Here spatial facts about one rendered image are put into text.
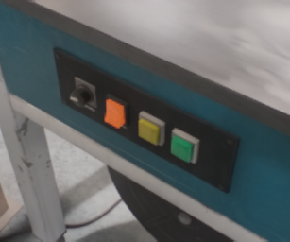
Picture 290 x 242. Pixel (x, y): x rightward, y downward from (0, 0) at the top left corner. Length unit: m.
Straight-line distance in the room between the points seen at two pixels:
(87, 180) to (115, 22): 0.83
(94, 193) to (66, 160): 0.15
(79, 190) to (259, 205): 0.81
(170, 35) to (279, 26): 0.12
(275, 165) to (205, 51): 0.13
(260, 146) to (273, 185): 0.05
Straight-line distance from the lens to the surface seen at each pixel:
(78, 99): 0.56
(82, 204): 1.24
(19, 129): 0.79
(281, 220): 0.52
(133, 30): 0.50
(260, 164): 0.48
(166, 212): 0.98
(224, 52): 0.47
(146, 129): 0.51
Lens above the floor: 1.01
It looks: 45 degrees down
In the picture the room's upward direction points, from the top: straight up
